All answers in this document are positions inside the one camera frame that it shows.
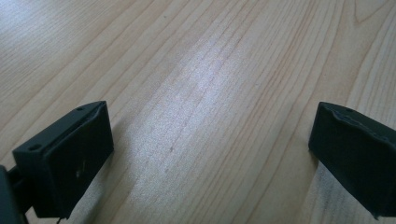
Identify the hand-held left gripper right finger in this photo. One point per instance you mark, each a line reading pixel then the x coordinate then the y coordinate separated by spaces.
pixel 358 158

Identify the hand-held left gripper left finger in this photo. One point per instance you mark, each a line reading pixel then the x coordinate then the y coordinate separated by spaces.
pixel 71 161

